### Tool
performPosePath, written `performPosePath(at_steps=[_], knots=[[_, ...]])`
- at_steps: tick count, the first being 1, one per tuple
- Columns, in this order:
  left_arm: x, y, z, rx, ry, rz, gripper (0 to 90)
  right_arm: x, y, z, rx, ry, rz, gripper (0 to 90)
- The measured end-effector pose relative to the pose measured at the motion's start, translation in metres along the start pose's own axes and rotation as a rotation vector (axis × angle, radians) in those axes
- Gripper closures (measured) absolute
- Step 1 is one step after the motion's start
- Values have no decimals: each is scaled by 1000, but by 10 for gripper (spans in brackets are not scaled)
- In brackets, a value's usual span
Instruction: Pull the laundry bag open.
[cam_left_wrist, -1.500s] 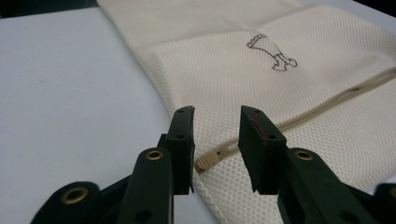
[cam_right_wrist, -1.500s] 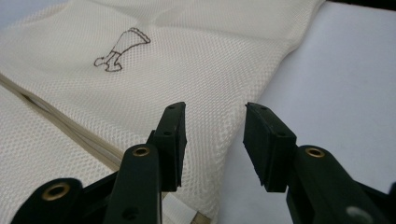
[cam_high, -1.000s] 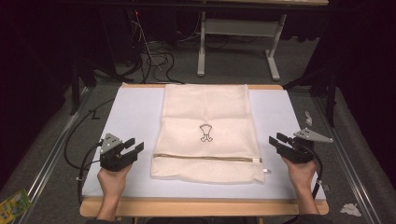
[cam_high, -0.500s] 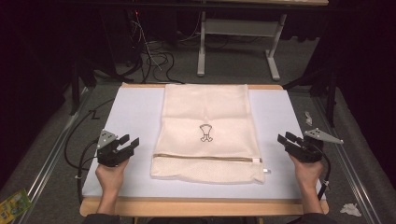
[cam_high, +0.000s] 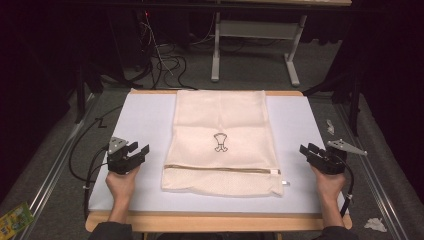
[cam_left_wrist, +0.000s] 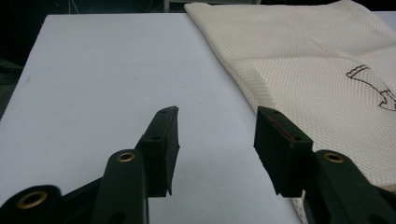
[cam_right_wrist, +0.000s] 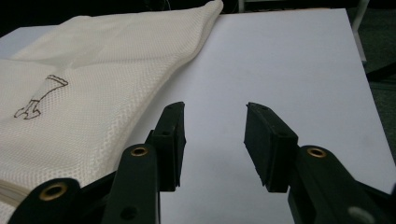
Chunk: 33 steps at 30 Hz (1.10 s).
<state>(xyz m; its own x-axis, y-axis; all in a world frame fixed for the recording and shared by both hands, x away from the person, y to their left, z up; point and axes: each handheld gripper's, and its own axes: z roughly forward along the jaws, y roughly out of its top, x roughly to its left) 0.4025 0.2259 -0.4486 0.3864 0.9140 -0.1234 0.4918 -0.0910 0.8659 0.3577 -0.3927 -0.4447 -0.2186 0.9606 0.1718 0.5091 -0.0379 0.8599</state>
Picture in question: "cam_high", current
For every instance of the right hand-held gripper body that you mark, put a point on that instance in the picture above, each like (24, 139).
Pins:
(331, 160)

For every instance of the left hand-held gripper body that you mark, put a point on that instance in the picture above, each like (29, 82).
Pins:
(120, 160)

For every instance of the cream mesh laundry bag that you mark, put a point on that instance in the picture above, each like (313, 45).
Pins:
(221, 116)

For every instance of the person's left hand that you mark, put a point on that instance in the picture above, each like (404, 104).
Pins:
(121, 188)

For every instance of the person's right hand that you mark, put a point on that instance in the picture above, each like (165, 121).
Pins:
(330, 188)

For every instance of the white board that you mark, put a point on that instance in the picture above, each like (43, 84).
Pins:
(146, 126)

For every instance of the small white scrap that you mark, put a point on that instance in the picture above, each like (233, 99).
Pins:
(330, 127)

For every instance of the black stand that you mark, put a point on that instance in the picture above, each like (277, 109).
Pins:
(80, 93)
(354, 106)

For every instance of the crumpled white paper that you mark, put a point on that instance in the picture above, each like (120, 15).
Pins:
(375, 225)

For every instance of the green printed packet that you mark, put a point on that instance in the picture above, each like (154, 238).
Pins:
(13, 221)

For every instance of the metal floor rail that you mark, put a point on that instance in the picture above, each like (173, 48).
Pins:
(376, 186)
(53, 166)

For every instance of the white metal desk frame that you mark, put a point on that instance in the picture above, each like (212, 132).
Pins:
(256, 29)

